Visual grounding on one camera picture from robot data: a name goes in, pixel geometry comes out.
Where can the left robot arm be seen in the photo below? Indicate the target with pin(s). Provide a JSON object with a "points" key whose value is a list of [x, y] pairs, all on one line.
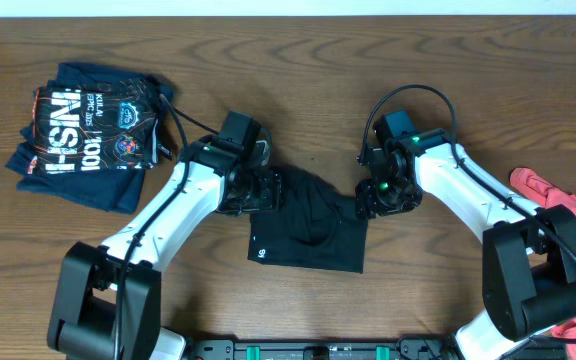
{"points": [[108, 297]]}

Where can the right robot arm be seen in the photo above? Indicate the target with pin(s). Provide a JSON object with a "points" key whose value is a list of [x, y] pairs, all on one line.
{"points": [[529, 252]]}

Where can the black t-shirt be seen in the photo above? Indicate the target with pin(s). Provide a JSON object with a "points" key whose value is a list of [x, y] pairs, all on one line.
{"points": [[314, 227]]}

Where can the folded navy printed t-shirt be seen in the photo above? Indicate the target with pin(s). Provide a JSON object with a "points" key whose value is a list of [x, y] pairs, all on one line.
{"points": [[93, 135]]}

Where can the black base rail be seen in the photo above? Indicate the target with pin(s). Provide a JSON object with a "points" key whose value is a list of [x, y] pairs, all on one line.
{"points": [[348, 351]]}

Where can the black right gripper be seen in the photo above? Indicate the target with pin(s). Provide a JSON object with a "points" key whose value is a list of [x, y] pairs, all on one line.
{"points": [[366, 198]]}

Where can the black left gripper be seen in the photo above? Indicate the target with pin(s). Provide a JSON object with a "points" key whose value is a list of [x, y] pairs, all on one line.
{"points": [[270, 198]]}

